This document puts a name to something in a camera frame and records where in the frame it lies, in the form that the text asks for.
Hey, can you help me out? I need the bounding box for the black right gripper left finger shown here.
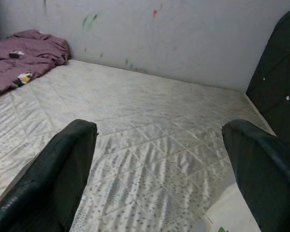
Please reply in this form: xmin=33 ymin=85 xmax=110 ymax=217
xmin=0 ymin=119 xmax=98 ymax=232

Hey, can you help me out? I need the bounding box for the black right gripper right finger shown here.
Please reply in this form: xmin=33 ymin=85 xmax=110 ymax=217
xmin=221 ymin=119 xmax=290 ymax=232

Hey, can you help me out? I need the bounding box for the white pillow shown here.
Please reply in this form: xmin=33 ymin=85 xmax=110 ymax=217
xmin=204 ymin=183 xmax=263 ymax=232

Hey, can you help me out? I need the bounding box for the dark tufted headboard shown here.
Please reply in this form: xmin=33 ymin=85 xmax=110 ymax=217
xmin=246 ymin=6 xmax=290 ymax=143

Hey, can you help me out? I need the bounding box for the purple cartoon print blanket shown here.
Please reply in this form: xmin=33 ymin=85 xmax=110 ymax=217
xmin=0 ymin=29 xmax=70 ymax=100

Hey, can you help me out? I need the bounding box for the white quilted mattress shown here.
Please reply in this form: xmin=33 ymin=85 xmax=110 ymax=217
xmin=0 ymin=59 xmax=278 ymax=232

